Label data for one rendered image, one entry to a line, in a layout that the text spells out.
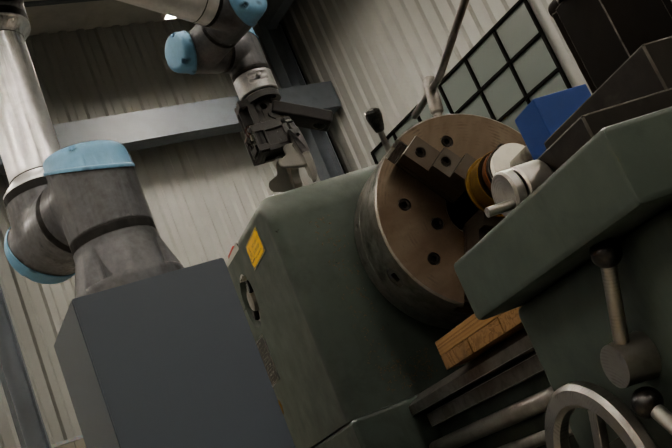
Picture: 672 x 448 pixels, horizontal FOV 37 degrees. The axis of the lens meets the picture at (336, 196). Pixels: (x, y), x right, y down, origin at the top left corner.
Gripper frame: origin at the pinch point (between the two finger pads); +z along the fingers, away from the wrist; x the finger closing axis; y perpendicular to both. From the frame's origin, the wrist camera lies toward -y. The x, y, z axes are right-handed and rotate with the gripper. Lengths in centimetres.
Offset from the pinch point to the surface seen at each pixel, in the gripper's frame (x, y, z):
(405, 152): 35.8, -3.1, 9.9
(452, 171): 37.8, -7.8, 15.3
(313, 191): 15.3, 5.1, 5.1
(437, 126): 31.8, -11.8, 6.0
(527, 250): 93, 18, 39
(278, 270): 10.1, 14.0, 14.6
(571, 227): 100, 18, 40
